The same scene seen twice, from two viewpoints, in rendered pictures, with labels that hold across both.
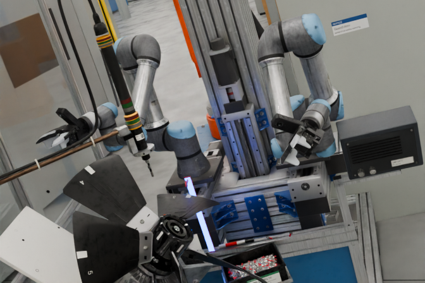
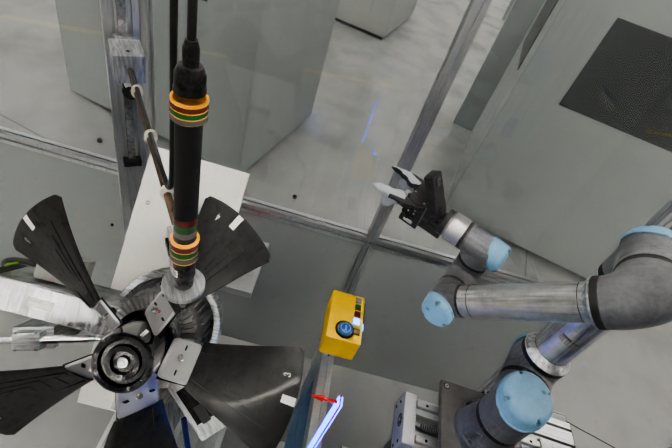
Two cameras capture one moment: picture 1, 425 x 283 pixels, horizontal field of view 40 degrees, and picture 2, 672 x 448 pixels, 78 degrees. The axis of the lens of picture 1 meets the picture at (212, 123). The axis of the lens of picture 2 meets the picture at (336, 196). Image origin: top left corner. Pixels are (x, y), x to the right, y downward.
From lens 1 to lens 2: 178 cm
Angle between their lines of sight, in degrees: 66
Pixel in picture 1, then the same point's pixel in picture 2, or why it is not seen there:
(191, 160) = (475, 423)
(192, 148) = (491, 425)
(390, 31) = not seen: outside the picture
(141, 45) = (628, 276)
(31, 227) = (214, 185)
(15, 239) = not seen: hidden behind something
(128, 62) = (609, 265)
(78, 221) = (50, 204)
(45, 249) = not seen: hidden behind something
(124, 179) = (217, 275)
